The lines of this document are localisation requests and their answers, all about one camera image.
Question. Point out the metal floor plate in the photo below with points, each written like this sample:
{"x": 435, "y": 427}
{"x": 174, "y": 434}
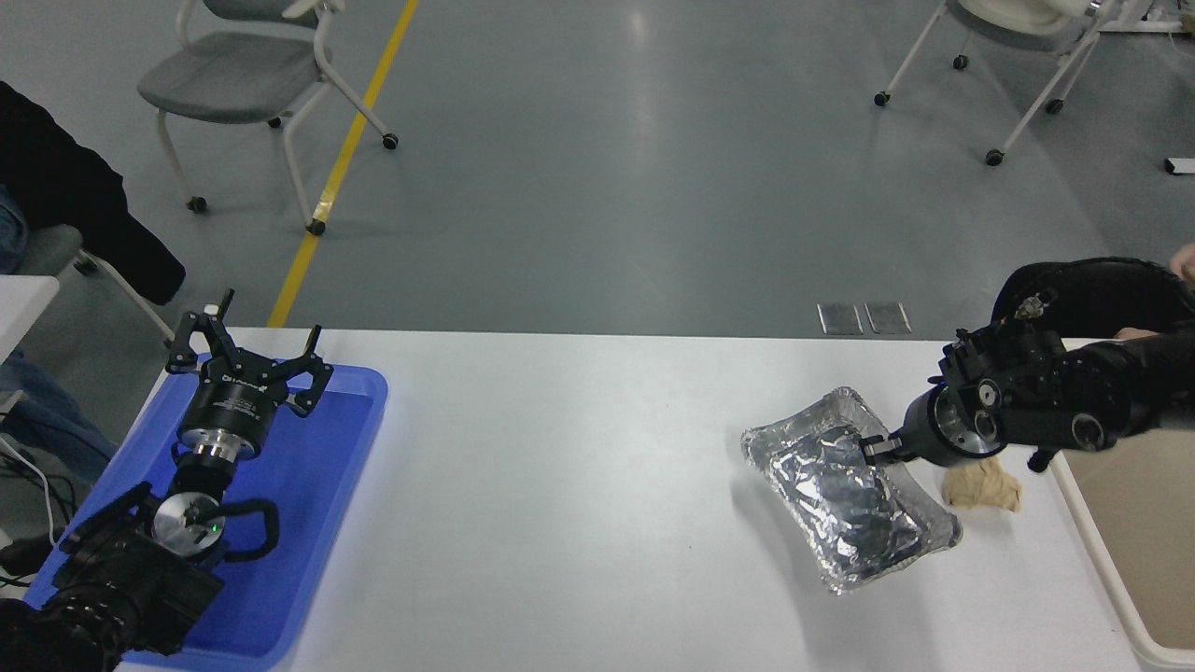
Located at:
{"x": 840, "y": 318}
{"x": 888, "y": 317}

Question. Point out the seated person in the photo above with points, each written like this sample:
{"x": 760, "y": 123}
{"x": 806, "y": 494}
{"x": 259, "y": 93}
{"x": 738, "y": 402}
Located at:
{"x": 65, "y": 196}

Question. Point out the silver foil tray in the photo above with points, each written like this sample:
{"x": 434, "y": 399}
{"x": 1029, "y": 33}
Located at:
{"x": 840, "y": 509}

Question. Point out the person's hand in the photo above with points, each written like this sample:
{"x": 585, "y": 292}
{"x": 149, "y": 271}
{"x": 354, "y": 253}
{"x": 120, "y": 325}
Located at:
{"x": 1186, "y": 263}
{"x": 1137, "y": 334}

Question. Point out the crumpled tan paper ball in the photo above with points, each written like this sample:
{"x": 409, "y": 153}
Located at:
{"x": 980, "y": 490}

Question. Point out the large pale bin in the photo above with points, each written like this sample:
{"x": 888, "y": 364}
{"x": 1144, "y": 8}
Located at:
{"x": 1148, "y": 541}

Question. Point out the small white table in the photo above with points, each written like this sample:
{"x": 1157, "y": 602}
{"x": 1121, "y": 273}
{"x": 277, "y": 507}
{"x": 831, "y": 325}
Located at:
{"x": 23, "y": 308}

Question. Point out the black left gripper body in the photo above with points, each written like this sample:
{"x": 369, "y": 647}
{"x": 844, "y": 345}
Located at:
{"x": 231, "y": 403}

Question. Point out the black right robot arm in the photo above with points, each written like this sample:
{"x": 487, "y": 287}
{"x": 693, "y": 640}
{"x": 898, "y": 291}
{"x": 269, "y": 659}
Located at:
{"x": 1055, "y": 401}

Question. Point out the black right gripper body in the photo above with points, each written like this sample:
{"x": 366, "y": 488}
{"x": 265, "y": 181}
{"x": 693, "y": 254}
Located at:
{"x": 920, "y": 429}

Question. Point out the grey padded seat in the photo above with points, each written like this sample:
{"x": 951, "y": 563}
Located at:
{"x": 51, "y": 247}

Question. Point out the person beside bin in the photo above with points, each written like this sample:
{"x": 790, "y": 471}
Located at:
{"x": 1092, "y": 294}

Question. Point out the white wheeled chair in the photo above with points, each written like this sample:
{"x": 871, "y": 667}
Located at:
{"x": 1013, "y": 23}

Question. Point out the grey wheeled chair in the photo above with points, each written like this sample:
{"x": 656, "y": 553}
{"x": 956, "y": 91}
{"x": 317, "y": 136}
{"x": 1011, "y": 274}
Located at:
{"x": 233, "y": 75}

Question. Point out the blue plastic tray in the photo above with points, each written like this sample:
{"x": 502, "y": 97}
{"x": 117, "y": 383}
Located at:
{"x": 308, "y": 485}

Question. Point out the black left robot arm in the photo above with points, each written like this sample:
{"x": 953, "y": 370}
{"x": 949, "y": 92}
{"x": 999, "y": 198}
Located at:
{"x": 140, "y": 569}

